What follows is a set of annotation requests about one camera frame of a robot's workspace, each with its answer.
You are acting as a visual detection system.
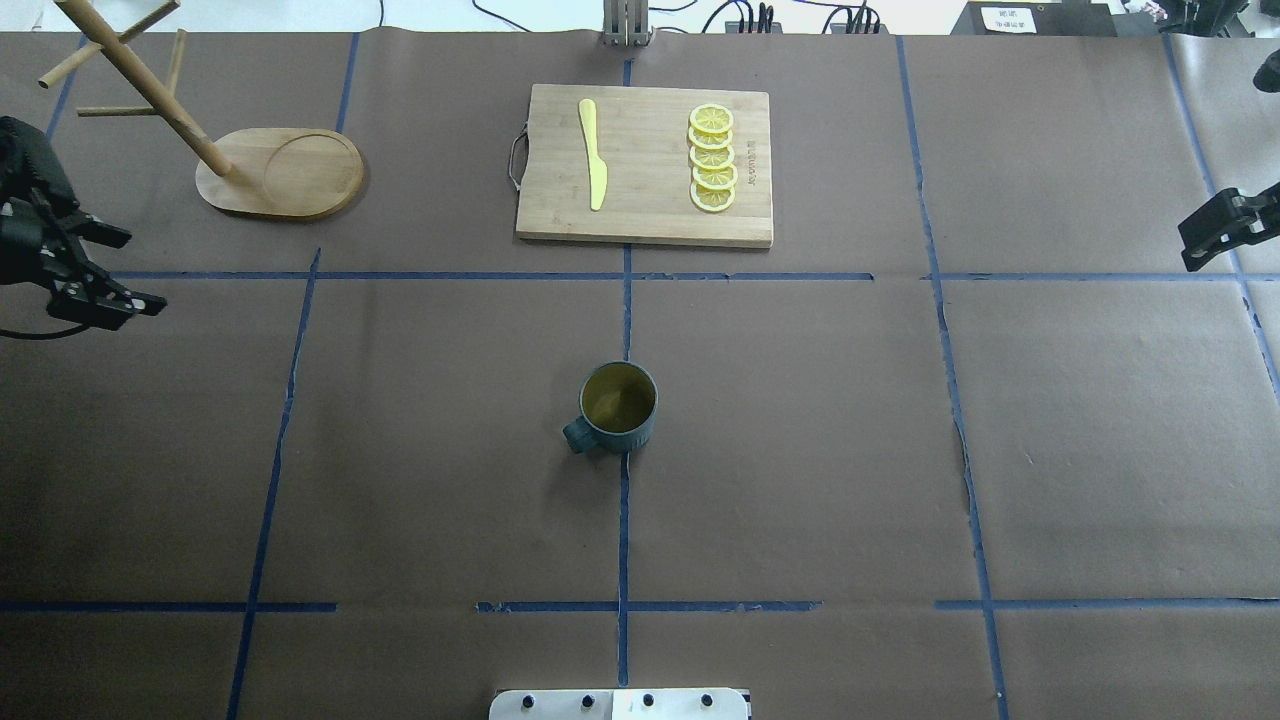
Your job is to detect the aluminium frame post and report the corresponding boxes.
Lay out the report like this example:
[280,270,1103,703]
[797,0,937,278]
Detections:
[602,0,653,47]

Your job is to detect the yellow plastic knife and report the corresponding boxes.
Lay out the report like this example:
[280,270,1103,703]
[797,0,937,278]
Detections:
[579,97,608,211]

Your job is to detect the black power strip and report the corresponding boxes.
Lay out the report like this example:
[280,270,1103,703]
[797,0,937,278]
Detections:
[724,1,890,36]

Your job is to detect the dark teal mug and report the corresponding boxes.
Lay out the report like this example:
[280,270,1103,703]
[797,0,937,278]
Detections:
[562,361,659,455]

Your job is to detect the bamboo cutting board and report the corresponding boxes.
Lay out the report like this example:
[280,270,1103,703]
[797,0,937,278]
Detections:
[515,85,774,249]

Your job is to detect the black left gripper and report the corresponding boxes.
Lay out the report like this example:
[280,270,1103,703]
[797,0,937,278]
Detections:
[1,117,168,331]

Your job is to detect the wooden cup rack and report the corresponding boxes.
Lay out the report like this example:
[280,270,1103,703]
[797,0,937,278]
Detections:
[38,1,366,222]

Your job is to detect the black box with label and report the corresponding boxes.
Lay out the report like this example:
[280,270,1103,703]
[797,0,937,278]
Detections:
[950,1,1117,37]

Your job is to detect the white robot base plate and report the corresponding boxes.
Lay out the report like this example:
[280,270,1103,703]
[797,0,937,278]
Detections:
[488,687,753,719]

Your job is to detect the lemon slice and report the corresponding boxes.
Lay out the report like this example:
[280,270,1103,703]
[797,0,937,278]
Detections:
[691,164,739,191]
[687,102,735,135]
[687,127,733,151]
[689,182,736,213]
[689,146,736,170]

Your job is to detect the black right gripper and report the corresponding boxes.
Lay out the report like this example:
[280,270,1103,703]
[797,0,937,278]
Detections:
[1178,183,1279,273]

